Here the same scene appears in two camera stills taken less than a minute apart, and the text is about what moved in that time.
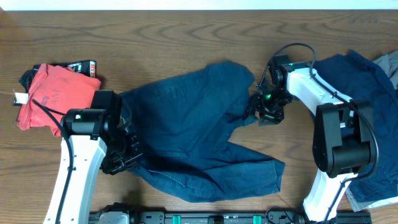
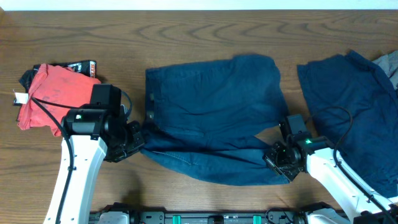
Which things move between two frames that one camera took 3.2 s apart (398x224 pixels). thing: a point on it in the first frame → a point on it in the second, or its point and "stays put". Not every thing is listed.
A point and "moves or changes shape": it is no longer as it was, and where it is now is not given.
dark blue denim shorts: (182, 126) moves or changes shape
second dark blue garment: (362, 79) stays put
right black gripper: (256, 104) → (270, 157)
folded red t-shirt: (60, 89) stays put
